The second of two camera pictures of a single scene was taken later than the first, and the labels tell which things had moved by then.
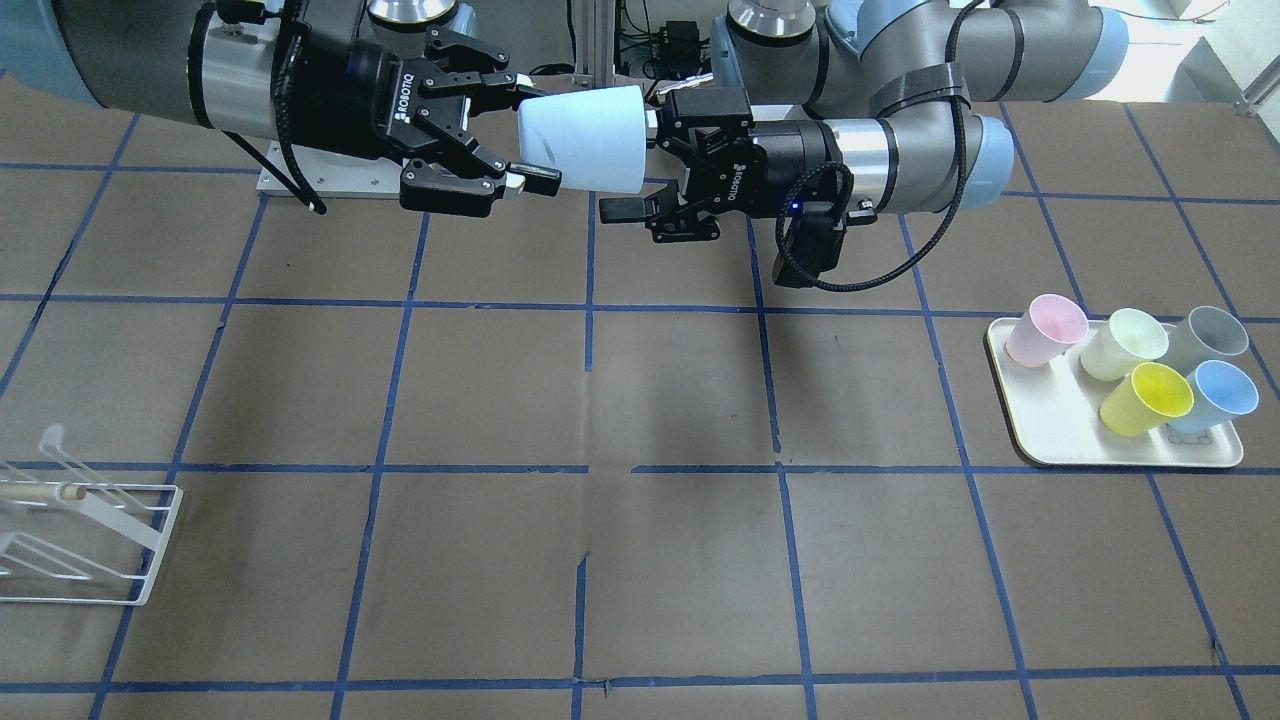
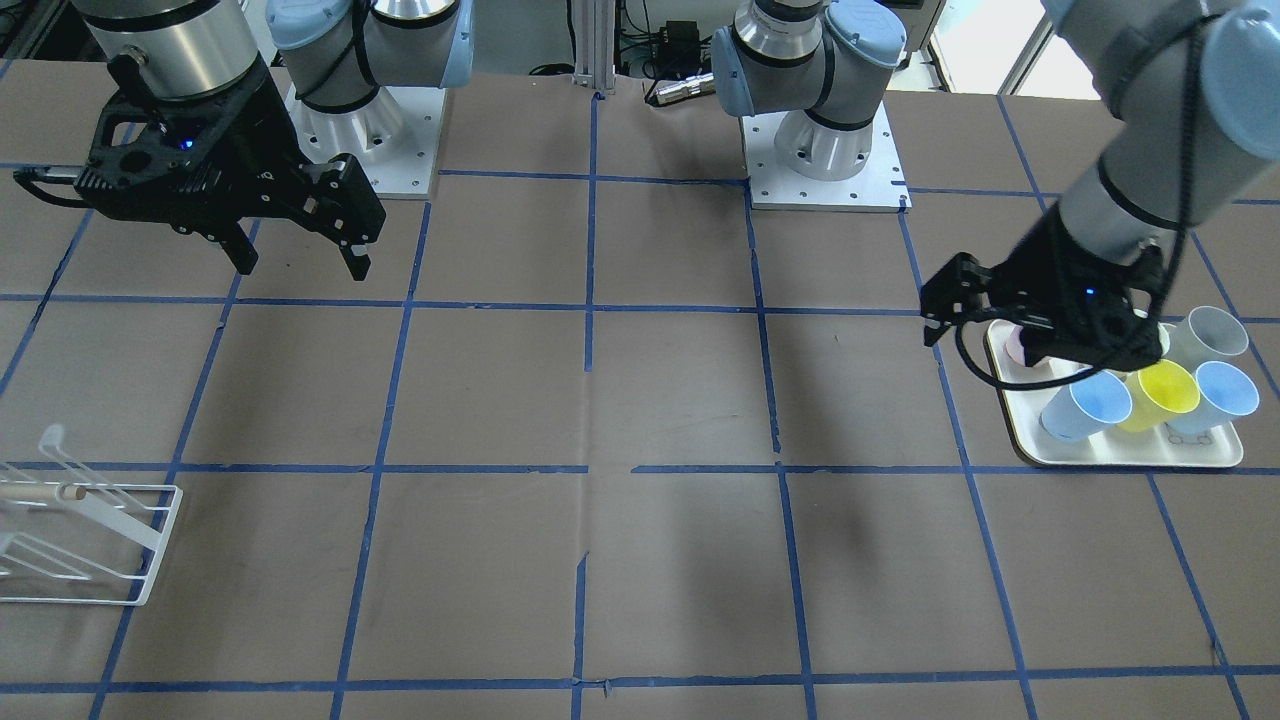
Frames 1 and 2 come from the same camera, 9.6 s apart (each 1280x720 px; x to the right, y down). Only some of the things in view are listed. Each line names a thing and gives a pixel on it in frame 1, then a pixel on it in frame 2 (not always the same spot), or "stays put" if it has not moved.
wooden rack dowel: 42,492 stays put
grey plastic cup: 1208,334 stays put
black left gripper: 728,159 to 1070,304
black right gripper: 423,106 to 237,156
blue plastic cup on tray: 1221,392 stays put
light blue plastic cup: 595,138 to 1091,404
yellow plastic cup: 1146,400 stays put
